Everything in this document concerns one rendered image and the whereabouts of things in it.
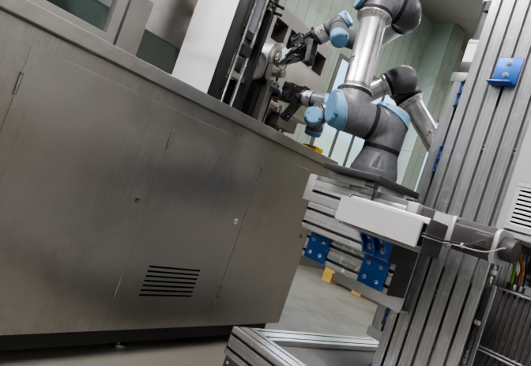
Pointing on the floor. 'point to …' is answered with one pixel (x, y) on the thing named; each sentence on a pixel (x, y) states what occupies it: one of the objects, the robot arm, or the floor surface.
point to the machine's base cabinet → (133, 205)
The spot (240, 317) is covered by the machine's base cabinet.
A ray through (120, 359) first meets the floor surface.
